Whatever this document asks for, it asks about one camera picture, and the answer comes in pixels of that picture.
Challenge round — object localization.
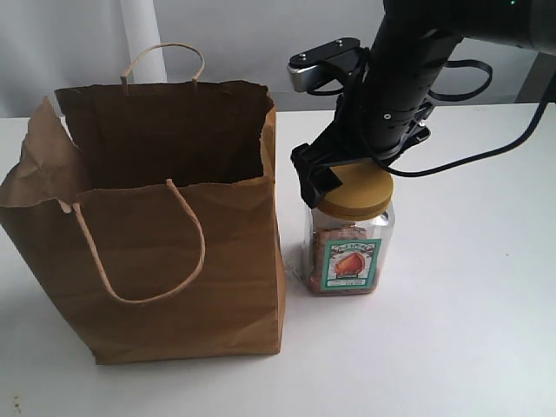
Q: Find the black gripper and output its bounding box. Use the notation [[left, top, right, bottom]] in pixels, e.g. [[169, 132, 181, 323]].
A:
[[290, 41, 458, 208]]

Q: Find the clear jar yellow lid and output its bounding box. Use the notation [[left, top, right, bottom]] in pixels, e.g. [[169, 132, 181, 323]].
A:
[[302, 161, 395, 296]]

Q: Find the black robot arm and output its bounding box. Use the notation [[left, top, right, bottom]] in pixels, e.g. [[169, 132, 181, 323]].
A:
[[288, 0, 555, 208]]

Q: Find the brown paper bag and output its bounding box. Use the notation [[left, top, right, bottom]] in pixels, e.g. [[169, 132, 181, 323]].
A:
[[0, 43, 288, 367]]

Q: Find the white backdrop curtain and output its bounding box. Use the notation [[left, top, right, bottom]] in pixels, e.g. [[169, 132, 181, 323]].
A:
[[0, 0, 556, 119]]

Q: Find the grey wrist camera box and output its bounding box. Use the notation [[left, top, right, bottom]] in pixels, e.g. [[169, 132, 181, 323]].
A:
[[288, 37, 363, 96]]

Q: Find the black cable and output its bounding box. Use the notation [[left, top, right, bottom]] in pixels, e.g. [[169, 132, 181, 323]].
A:
[[306, 47, 552, 177]]

